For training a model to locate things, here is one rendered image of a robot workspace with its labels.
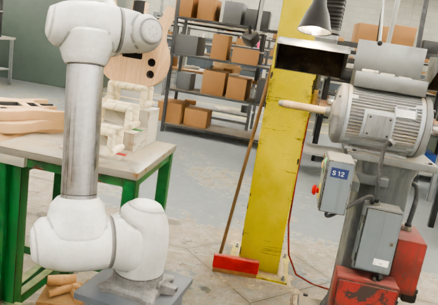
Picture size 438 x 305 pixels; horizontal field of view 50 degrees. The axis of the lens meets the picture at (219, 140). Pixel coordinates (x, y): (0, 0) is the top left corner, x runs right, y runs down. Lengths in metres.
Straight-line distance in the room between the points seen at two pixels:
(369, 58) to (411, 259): 0.86
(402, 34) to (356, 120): 4.93
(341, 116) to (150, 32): 0.91
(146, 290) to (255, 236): 1.77
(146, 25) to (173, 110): 5.74
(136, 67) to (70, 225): 1.12
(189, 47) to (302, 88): 4.17
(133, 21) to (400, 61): 1.21
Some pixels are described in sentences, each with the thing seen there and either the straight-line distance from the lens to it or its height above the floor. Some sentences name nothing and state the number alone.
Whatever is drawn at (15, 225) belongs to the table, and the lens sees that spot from 2.20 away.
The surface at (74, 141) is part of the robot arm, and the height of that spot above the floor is 1.15.
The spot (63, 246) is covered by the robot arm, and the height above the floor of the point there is 0.88.
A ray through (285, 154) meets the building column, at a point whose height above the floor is 0.84.
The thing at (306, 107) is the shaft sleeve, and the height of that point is 1.25.
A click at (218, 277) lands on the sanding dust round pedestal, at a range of 3.14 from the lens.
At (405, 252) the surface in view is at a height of 0.74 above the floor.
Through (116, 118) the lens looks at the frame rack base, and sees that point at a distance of 2.29.
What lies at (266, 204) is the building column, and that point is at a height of 0.49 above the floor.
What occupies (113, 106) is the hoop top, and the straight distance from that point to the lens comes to 2.13.
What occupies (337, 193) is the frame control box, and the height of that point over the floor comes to 1.00.
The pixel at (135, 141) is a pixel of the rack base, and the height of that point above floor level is 0.98.
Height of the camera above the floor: 1.48
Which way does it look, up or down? 12 degrees down
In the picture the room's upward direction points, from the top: 9 degrees clockwise
